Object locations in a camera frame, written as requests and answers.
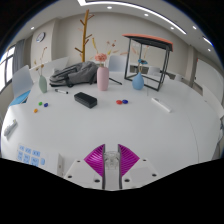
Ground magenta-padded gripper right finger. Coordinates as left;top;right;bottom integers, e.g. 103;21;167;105
117;143;159;190

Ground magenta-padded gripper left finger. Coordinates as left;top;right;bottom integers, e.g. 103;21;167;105
63;143;106;190

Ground small clear charger block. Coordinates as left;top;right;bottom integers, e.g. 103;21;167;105
103;150;121;171

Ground black rectangular case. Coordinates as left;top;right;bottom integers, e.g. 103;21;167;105
73;91;98;109

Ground white board eraser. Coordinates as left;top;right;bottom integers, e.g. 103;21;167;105
150;96;172;113

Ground white power strip blue sockets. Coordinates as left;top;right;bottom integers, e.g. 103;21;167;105
14;142;66;178

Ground black marker pen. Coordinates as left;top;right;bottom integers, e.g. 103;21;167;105
54;88;69;95

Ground blue vase with flowers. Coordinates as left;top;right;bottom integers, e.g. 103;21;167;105
129;44;150;91

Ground pink vase with flowers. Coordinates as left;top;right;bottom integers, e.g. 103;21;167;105
90;37;129;92

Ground grey backpack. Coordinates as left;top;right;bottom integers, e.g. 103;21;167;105
49;61;100;88

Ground green vase with dried stems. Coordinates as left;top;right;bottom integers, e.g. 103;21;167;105
32;46;49;94

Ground white plain chair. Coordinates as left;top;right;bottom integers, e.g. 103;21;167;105
108;54;129;73
49;56;70;73

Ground white chair blue cushion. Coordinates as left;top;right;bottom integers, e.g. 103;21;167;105
8;64;34;108

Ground wooden coat rack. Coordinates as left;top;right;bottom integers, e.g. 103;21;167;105
74;8;95;63

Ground window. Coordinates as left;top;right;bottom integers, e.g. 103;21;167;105
0;46;16;93

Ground grey curtain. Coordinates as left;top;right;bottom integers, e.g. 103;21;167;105
13;39;26;68

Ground short ceiling strip light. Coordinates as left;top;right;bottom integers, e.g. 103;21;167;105
202;35;214;47

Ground long ceiling strip light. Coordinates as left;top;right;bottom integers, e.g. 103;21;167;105
77;0;188;35

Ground round ceiling spot lights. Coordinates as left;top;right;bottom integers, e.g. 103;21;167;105
29;4;213;53

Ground white wall board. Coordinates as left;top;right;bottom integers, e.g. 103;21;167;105
194;58;224;101

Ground black frame stand orange top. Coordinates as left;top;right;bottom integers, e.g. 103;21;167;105
121;33;174;93

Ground round wall clock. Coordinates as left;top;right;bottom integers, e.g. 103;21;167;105
35;31;46;43

